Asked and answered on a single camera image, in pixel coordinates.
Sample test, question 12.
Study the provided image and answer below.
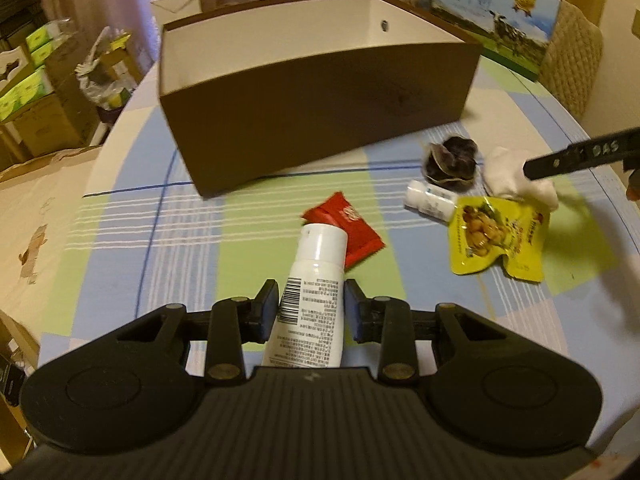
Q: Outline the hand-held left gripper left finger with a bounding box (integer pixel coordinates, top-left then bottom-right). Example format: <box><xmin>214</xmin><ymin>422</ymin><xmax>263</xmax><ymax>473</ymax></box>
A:
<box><xmin>117</xmin><ymin>280</ymin><xmax>281</xmax><ymax>386</ymax></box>

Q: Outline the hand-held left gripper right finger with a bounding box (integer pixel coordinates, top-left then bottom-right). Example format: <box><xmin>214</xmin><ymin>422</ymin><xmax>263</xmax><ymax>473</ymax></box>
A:
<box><xmin>344</xmin><ymin>279</ymin><xmax>506</xmax><ymax>386</ymax></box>

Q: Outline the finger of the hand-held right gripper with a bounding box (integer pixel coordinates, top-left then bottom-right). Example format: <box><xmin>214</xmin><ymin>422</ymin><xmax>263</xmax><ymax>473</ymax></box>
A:
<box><xmin>522</xmin><ymin>127</ymin><xmax>640</xmax><ymax>181</ymax></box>

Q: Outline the white tube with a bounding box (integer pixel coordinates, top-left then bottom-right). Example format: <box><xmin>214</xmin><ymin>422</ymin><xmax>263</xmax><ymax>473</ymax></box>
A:
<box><xmin>261</xmin><ymin>223</ymin><xmax>348</xmax><ymax>368</ymax></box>

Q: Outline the white cloth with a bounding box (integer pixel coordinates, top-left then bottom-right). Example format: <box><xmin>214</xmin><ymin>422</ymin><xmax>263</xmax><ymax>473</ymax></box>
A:
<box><xmin>482</xmin><ymin>146</ymin><xmax>560</xmax><ymax>211</ymax></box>

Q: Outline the red snack packet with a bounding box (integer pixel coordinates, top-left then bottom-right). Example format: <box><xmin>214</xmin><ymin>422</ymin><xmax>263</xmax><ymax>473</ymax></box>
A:
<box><xmin>300</xmin><ymin>191</ymin><xmax>387</xmax><ymax>270</ymax></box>

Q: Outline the yellow snack pouch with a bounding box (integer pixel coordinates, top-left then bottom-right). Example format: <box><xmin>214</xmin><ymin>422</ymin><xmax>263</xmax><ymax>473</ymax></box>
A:
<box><xmin>447</xmin><ymin>195</ymin><xmax>552</xmax><ymax>283</ymax></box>

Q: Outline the dark plastic-wrapped snack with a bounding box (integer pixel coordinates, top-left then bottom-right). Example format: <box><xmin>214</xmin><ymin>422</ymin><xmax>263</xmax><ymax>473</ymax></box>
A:
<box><xmin>421</xmin><ymin>135</ymin><xmax>480</xmax><ymax>192</ymax></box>

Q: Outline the small white bottle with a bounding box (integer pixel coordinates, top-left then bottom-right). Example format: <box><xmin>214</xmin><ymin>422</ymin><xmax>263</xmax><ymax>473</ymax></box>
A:
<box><xmin>403</xmin><ymin>179</ymin><xmax>458</xmax><ymax>222</ymax></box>

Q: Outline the green white milk carton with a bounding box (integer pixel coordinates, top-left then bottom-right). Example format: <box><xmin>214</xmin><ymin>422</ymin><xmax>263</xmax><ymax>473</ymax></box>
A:
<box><xmin>430</xmin><ymin>0</ymin><xmax>561</xmax><ymax>83</ymax></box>

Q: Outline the cream printed cloth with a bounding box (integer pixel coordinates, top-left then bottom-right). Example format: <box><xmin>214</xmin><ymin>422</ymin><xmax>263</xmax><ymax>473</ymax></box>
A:
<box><xmin>0</xmin><ymin>147</ymin><xmax>103</xmax><ymax>346</ymax></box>

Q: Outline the large brown cardboard box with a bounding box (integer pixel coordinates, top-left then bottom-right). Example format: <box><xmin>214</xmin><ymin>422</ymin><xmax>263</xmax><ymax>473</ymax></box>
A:
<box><xmin>0</xmin><ymin>95</ymin><xmax>98</xmax><ymax>171</ymax></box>

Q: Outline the crumpled clear plastic bag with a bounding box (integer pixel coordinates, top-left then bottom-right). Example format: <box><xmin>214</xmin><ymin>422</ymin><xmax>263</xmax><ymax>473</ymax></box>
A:
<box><xmin>75</xmin><ymin>25</ymin><xmax>133</xmax><ymax>111</ymax></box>

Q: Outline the brown printed cardboard box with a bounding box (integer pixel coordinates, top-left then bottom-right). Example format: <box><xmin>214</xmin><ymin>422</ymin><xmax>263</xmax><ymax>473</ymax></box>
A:
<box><xmin>45</xmin><ymin>35</ymin><xmax>136</xmax><ymax>151</ymax></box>

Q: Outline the green tissue pack bundle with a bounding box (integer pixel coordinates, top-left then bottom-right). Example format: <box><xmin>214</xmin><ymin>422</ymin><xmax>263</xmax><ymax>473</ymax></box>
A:
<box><xmin>0</xmin><ymin>67</ymin><xmax>53</xmax><ymax>118</ymax></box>
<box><xmin>25</xmin><ymin>22</ymin><xmax>68</xmax><ymax>66</ymax></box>

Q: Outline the black folding rack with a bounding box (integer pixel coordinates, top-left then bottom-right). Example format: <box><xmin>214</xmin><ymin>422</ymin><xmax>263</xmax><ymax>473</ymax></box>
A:
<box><xmin>0</xmin><ymin>0</ymin><xmax>46</xmax><ymax>56</ymax></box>

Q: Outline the white-handled tissue carton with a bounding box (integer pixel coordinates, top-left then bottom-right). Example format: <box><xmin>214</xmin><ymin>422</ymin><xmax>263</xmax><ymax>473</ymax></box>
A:
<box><xmin>0</xmin><ymin>45</ymin><xmax>56</xmax><ymax>121</ymax></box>

